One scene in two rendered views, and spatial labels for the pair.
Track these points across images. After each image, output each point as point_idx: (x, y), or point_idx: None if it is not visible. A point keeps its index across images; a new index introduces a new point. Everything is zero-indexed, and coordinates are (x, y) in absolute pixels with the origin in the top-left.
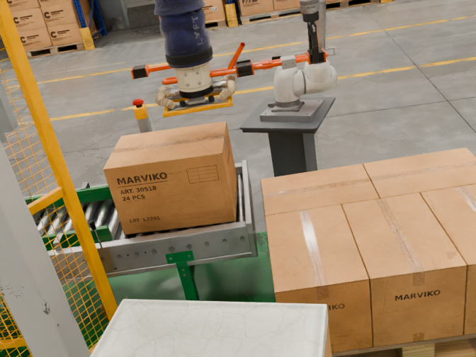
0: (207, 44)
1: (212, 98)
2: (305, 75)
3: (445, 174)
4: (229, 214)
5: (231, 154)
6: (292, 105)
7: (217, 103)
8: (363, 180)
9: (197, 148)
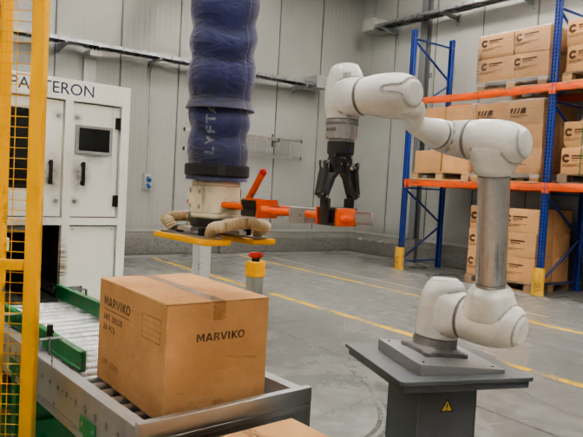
0: (220, 157)
1: (200, 230)
2: (462, 303)
3: None
4: (159, 408)
5: (251, 346)
6: (426, 344)
7: (197, 237)
8: None
9: (173, 296)
